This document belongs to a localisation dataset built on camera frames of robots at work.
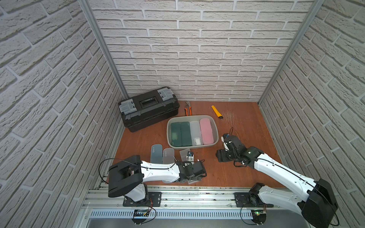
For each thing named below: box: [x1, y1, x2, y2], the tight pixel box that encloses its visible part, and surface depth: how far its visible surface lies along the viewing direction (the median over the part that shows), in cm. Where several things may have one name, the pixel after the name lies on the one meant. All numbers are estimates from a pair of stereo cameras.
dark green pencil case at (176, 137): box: [170, 122, 183, 147], surface depth 99 cm
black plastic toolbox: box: [117, 86, 181, 133], surface depth 97 cm
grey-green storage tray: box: [166, 114, 220, 150], surface depth 100 cm
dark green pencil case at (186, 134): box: [180, 121, 193, 147], surface depth 100 cm
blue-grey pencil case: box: [150, 143, 163, 164], surface depth 92 cm
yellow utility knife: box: [211, 104, 224, 119], surface depth 115 cm
